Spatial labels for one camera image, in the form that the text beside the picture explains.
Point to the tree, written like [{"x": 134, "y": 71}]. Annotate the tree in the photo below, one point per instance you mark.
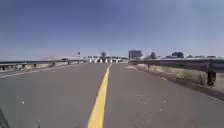
[
  {"x": 153, "y": 55},
  {"x": 178, "y": 54},
  {"x": 103, "y": 55}
]

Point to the grey asphalt road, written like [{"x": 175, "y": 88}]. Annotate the grey asphalt road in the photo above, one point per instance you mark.
[{"x": 150, "y": 100}]

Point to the building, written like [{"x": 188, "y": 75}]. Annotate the building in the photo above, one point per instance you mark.
[{"x": 135, "y": 54}]

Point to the pole with sign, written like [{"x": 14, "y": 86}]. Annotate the pole with sign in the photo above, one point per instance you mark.
[{"x": 78, "y": 56}]

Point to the row of white barriers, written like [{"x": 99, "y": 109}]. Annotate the row of white barriers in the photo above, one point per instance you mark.
[{"x": 103, "y": 60}]

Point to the yellow painted line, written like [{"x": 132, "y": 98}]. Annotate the yellow painted line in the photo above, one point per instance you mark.
[{"x": 98, "y": 106}]

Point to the white painted line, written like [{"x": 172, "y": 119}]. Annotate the white painted line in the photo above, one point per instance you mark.
[{"x": 30, "y": 71}]

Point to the grey metal guardrail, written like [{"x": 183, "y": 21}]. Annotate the grey metal guardrail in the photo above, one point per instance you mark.
[
  {"x": 33, "y": 62},
  {"x": 186, "y": 63}
]

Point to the pale dirt verge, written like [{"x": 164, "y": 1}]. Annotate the pale dirt verge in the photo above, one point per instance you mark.
[{"x": 180, "y": 74}]

